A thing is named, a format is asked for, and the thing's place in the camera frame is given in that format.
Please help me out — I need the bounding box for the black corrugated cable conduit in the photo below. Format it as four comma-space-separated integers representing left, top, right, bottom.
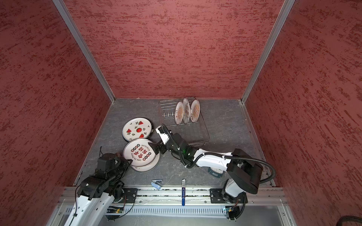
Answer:
158, 124, 277, 184

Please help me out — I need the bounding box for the left aluminium corner post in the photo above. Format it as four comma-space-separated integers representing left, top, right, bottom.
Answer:
52, 0, 116, 104

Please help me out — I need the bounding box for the right aluminium corner post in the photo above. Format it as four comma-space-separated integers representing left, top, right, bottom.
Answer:
241, 0, 295, 105

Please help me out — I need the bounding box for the aluminium corner post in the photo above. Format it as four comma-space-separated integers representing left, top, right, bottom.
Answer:
52, 0, 116, 104
241, 0, 295, 105

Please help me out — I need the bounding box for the rearmost brown rim plate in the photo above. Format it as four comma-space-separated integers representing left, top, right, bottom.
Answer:
190, 99, 200, 123

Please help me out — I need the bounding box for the aluminium front rail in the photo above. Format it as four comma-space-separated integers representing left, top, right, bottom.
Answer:
58, 186, 289, 206

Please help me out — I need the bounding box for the blue marker pen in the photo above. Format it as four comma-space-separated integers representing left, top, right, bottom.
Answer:
182, 179, 186, 206

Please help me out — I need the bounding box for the white slotted cable duct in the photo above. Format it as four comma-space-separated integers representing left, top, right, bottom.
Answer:
63, 205, 227, 218

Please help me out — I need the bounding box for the green alarm clock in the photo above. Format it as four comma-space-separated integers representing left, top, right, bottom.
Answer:
208, 167, 224, 178

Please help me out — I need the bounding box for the right small circuit board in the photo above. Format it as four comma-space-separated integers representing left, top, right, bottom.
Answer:
223, 206, 240, 220

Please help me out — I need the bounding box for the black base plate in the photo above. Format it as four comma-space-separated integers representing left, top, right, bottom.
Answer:
113, 188, 138, 204
209, 188, 248, 204

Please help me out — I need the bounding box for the light blue clip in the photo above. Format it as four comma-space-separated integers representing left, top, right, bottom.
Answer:
151, 179, 163, 190

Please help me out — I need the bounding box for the small circuit board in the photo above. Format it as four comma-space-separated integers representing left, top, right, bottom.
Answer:
223, 206, 240, 220
105, 206, 124, 221

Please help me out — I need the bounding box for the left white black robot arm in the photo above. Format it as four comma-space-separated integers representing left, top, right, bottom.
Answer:
65, 153, 133, 226

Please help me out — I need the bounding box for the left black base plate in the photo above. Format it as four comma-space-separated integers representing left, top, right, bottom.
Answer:
113, 188, 138, 204

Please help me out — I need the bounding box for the metal wire dish rack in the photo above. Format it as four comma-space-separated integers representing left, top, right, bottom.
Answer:
158, 99, 210, 146

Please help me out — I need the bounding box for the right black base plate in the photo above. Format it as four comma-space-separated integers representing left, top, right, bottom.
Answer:
209, 188, 248, 204

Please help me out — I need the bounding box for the brown patterned plate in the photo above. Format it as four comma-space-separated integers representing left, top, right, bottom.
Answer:
175, 101, 184, 125

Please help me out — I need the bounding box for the white watermelon pattern plate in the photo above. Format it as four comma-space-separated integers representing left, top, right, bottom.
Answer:
122, 118, 151, 142

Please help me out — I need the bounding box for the left small circuit board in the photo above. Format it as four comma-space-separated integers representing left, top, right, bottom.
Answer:
105, 206, 124, 221

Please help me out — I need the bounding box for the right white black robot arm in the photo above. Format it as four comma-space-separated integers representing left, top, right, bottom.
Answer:
149, 134, 264, 198

